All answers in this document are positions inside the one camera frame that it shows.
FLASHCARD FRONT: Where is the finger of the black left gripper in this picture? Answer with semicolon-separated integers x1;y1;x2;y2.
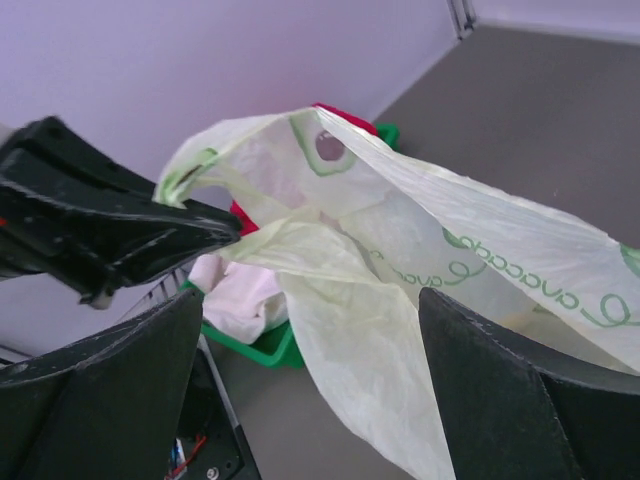
1;179;241;295
1;116;155;200

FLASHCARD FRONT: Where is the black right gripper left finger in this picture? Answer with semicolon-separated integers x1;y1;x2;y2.
1;290;202;479

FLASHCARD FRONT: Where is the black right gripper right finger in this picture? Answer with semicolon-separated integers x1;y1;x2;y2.
419;287;639;479

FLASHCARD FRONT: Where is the light green plastic bag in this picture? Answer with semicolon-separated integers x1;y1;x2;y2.
154;108;639;479

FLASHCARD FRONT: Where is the red cloth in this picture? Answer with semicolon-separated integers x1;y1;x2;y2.
230;103;378;236

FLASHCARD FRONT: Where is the white cloth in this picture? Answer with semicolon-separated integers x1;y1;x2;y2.
188;254;288;345

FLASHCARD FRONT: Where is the green plastic tray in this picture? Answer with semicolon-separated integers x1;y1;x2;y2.
178;122;401;370

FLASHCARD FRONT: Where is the aluminium frame profile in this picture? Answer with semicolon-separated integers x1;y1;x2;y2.
446;0;478;41

